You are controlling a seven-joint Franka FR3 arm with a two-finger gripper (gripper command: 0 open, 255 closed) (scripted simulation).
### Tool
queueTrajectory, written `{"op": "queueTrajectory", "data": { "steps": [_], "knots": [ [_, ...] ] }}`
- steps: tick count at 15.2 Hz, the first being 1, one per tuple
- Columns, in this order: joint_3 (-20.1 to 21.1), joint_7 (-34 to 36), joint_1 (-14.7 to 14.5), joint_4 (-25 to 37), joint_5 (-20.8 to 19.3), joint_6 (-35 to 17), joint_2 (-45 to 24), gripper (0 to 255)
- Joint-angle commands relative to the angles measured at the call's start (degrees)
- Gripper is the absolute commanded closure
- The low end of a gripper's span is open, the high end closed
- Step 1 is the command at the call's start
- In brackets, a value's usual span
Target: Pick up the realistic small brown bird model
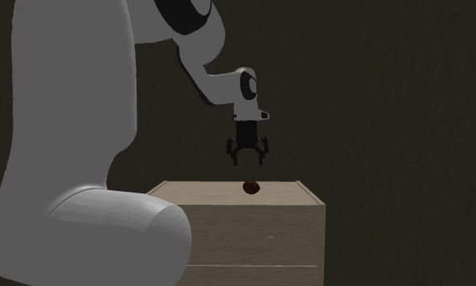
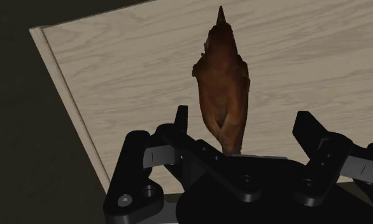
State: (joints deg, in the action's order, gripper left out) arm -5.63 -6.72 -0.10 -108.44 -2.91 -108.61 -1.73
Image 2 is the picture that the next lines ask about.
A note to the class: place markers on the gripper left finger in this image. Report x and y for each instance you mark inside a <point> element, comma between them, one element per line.
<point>133,173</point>

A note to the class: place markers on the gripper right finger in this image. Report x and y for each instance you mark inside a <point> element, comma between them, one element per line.
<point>321,155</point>

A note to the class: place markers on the light wooden table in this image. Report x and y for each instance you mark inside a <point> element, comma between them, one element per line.
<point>127,68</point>

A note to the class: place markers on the brown bird figure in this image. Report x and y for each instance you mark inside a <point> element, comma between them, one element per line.
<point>223,86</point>

